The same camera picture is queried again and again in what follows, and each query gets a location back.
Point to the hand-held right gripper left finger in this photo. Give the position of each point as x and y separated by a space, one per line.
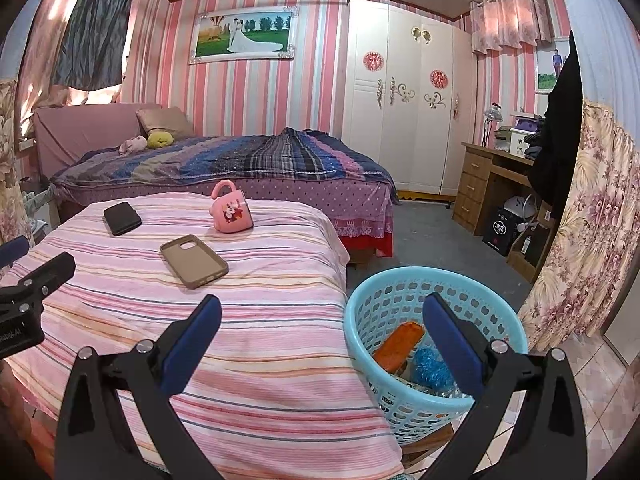
192 345

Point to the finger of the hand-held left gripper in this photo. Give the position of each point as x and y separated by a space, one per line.
45 277
12 251

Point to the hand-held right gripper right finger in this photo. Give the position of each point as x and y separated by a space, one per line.
452 345

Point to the blue plastic bag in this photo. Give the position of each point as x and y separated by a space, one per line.
427 367

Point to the orange plastic wrapper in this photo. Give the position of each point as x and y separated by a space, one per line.
400 345

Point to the blue plastic basket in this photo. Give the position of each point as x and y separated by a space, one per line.
390 285

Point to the person's left forearm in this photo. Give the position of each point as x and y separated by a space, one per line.
7 410

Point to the brown phone case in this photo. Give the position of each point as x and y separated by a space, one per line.
192 262

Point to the floral curtain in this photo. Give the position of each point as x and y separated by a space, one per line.
12 160
590 240

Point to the grey floor mat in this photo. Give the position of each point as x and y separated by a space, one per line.
440 245

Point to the black box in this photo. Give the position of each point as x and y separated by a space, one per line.
500 230

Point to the red bed skirt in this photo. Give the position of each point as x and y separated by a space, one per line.
370 246

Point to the pink mug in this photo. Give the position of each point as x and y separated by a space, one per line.
232 215

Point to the purple headboard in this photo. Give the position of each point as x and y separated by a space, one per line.
80 130

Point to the white appliance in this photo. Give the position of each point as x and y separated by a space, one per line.
515 205

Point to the pink plush toy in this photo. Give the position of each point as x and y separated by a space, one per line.
131 145

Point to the wooden desk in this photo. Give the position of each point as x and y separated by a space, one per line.
472 180

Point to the white board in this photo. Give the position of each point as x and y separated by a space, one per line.
625 340

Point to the purple dotted bedsheet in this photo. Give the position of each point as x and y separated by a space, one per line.
350 200

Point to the yellow-green plush toy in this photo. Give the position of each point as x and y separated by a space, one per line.
160 139

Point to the beige pillow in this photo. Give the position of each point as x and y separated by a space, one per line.
165 120

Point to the white wardrobe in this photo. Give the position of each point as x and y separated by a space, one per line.
400 150

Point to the white box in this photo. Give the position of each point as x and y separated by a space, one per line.
512 142

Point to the pink window curtain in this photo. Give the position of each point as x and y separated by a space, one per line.
45 35

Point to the purple box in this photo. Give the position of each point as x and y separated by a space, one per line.
529 123

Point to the black hanging coat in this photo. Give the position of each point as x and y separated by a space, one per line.
557 135

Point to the desk lamp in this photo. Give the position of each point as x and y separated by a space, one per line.
492 112

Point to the dark window curtain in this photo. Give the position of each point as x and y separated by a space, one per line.
95 25

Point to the red round paper decoration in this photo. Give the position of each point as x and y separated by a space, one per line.
439 78
373 61

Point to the pink curtain valance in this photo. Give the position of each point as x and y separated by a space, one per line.
510 20

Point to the small framed wall picture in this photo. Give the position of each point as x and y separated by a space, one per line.
547 70

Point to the large framed wall picture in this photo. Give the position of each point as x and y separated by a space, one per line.
265 25

